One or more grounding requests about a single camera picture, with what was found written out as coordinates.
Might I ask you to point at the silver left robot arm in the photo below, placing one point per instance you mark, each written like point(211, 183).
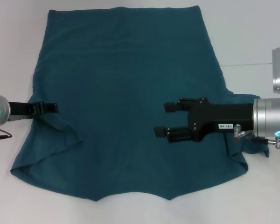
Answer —
point(1, 109)

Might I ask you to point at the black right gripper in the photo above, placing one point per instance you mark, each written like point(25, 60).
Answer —
point(226, 116)

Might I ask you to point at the teal blue shirt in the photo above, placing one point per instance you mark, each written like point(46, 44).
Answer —
point(121, 93)

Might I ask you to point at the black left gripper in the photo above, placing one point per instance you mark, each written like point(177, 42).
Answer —
point(18, 110)

